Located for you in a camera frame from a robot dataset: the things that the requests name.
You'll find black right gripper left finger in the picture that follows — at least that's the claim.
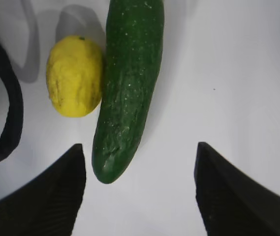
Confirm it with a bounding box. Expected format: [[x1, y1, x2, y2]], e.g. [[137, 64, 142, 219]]
[[0, 144, 86, 236]]

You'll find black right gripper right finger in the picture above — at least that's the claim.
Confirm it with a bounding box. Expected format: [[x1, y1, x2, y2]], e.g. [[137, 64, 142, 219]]
[[194, 142, 280, 236]]

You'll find yellow lemon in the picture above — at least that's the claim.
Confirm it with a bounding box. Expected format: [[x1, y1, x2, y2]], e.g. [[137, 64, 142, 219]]
[[46, 35, 103, 118]]

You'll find dark navy fabric lunch bag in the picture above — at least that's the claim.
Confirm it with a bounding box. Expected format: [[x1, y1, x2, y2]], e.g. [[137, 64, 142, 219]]
[[0, 28, 24, 173]]

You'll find green cucumber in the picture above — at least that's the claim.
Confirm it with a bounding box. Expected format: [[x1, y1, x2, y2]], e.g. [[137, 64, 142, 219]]
[[92, 0, 164, 184]]

